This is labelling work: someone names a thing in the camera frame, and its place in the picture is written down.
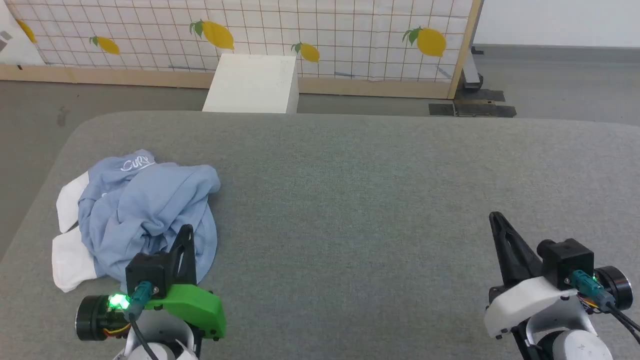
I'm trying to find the white board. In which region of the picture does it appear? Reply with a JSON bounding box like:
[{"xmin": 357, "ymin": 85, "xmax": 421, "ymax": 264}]
[{"xmin": 0, "ymin": 4, "xmax": 47, "ymax": 67}]

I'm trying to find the grey fabric sofa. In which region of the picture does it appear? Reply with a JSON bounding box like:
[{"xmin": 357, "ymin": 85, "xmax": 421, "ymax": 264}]
[{"xmin": 0, "ymin": 110, "xmax": 640, "ymax": 360}]

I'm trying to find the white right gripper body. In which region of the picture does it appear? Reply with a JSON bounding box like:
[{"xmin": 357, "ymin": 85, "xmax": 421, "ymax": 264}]
[{"xmin": 484, "ymin": 266, "xmax": 633, "ymax": 340}]

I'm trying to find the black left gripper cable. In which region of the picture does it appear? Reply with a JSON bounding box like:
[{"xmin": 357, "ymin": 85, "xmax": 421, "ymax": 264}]
[{"xmin": 124, "ymin": 281, "xmax": 161, "ymax": 360}]

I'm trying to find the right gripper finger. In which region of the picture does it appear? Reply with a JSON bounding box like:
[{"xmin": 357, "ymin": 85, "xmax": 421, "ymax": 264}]
[
  {"xmin": 496, "ymin": 212, "xmax": 544, "ymax": 287},
  {"xmin": 489, "ymin": 211, "xmax": 521, "ymax": 288}
]

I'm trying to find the grey partition support foot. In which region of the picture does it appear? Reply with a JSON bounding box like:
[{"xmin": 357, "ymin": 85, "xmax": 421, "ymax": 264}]
[{"xmin": 462, "ymin": 45, "xmax": 485, "ymax": 91}]

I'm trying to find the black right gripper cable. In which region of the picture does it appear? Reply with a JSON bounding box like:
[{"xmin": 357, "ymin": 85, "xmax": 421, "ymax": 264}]
[{"xmin": 571, "ymin": 270, "xmax": 640, "ymax": 346}]

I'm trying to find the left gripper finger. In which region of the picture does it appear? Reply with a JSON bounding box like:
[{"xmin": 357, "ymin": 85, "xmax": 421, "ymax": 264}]
[
  {"xmin": 180, "ymin": 225, "xmax": 197, "ymax": 286},
  {"xmin": 167, "ymin": 225, "xmax": 188, "ymax": 287}
]

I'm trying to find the white box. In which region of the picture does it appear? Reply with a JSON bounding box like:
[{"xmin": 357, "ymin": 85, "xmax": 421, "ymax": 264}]
[{"xmin": 202, "ymin": 53, "xmax": 300, "ymax": 115}]

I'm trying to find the lemon print partition panel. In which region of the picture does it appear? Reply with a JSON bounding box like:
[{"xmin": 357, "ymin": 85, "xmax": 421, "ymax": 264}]
[{"xmin": 0, "ymin": 0, "xmax": 483, "ymax": 100}]

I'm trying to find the long black floor plate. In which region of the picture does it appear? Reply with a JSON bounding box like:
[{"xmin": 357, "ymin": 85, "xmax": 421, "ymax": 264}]
[{"xmin": 429, "ymin": 100, "xmax": 517, "ymax": 119}]

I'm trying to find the light blue white-sleeved shirt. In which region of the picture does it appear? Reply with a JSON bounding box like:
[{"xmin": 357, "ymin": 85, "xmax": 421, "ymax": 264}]
[{"xmin": 51, "ymin": 149, "xmax": 222, "ymax": 293}]

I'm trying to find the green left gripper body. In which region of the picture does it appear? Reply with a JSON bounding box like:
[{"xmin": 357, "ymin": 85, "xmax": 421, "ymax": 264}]
[{"xmin": 76, "ymin": 284, "xmax": 227, "ymax": 342}]

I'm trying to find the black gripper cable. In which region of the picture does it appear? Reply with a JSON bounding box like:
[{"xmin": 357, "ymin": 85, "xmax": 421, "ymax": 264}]
[
  {"xmin": 124, "ymin": 281, "xmax": 161, "ymax": 360},
  {"xmin": 571, "ymin": 270, "xmax": 640, "ymax": 346}
]

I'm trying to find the small black floor plate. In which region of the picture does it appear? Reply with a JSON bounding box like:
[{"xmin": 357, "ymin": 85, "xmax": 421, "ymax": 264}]
[{"xmin": 467, "ymin": 89, "xmax": 506, "ymax": 102}]

